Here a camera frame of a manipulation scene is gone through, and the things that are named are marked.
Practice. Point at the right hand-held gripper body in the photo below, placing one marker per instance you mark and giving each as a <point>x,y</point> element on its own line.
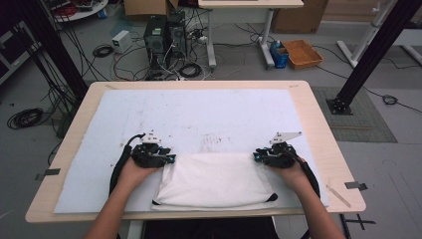
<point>282,157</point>

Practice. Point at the brown cardboard box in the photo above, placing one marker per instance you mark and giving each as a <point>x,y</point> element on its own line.
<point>146,7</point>
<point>300,16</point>

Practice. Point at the small white power box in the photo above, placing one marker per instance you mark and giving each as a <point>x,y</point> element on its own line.
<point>121,41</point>

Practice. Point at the white metal stand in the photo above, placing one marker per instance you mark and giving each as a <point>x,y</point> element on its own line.
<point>365,36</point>

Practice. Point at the white printed tank top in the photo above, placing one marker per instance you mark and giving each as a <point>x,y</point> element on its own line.
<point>212,182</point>

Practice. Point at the blue box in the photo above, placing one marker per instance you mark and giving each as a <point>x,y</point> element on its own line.
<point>278,56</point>

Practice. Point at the round white table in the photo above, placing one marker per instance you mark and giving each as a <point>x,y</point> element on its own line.
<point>89,10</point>

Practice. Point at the person's dark pants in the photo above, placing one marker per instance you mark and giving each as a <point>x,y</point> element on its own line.
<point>212,230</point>

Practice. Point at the grey shelf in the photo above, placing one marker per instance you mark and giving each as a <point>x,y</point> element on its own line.
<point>13,53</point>

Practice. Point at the white desk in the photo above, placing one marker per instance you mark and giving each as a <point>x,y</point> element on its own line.
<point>249,3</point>

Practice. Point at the black tape strip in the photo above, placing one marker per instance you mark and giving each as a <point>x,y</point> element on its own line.
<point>355,186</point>
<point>49,172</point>

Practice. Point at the white foam mat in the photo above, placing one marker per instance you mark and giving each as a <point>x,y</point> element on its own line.
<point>199,113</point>

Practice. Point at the black computer tower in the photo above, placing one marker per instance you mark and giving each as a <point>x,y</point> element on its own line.
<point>155,40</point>
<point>177,33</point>

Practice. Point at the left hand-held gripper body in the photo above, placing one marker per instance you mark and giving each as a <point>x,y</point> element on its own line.
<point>147,156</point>

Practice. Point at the person's left hand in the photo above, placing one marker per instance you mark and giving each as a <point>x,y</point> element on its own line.
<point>134,176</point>

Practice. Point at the grey floor mat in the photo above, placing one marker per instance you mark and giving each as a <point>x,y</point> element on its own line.
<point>361,122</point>

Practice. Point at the black metal stand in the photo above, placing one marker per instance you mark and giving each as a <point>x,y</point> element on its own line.
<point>375,49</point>
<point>53,46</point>

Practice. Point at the person's right hand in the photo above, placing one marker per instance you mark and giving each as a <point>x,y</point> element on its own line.
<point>293,176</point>

